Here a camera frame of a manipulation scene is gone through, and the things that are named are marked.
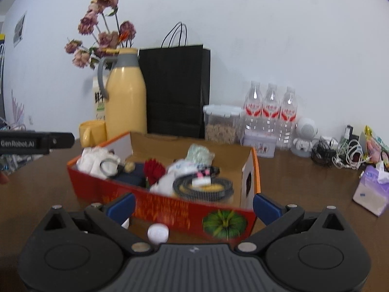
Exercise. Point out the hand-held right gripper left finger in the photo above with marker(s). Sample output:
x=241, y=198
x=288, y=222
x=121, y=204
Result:
x=121, y=208

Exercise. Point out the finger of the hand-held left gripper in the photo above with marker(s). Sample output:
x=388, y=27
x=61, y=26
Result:
x=62, y=140

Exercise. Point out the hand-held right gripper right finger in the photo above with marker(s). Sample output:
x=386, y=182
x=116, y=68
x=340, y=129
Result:
x=266, y=208

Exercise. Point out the white round lid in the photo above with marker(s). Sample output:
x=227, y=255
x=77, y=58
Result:
x=158, y=233
x=126, y=223

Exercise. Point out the dark blue zip case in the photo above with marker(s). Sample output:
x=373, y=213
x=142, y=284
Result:
x=132, y=175

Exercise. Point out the white cloth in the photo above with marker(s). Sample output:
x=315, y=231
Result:
x=91, y=161

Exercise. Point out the yellow and white plush toy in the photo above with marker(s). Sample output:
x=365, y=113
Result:
x=161, y=185

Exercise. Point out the red cardboard box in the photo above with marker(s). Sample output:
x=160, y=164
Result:
x=170, y=210

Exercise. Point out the red artificial rose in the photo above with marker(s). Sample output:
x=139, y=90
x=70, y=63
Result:
x=153, y=170

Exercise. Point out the white plastic wipes pack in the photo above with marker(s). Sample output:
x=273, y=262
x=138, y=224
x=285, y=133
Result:
x=182, y=166

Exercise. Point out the person's left hand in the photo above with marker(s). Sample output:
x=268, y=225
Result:
x=3, y=178

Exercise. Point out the yellow mug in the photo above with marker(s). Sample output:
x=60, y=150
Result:
x=91, y=133

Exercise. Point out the white milk carton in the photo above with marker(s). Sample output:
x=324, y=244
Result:
x=98, y=100

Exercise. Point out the pale printed tin box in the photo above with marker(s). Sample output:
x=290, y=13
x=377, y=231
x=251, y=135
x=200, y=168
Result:
x=259, y=144

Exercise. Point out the yellow thermos jug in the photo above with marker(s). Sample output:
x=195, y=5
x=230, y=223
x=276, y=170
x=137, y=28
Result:
x=126, y=103

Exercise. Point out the white robot-shaped speaker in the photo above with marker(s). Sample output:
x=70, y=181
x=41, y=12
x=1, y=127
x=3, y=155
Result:
x=305, y=130

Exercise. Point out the clear lidded food container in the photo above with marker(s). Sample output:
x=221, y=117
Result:
x=221, y=127

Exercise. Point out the clear water bottle red label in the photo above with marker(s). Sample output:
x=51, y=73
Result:
x=271, y=109
x=252, y=106
x=288, y=118

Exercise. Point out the purple tissue pack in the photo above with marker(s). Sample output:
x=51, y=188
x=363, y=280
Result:
x=372, y=190

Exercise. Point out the dried pink flower bouquet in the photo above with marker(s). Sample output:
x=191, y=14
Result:
x=106, y=39

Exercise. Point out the black upright adapter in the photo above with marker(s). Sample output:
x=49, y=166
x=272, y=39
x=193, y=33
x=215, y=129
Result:
x=350, y=132

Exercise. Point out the black paper bag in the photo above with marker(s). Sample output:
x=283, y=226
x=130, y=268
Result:
x=174, y=91

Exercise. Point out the colourful snack packet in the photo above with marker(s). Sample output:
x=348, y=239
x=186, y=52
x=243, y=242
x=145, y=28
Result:
x=375, y=146

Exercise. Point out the purple plant wall sticker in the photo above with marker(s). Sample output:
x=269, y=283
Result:
x=17, y=109

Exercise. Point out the framed wall picture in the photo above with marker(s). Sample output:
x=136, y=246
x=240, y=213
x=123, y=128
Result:
x=19, y=29

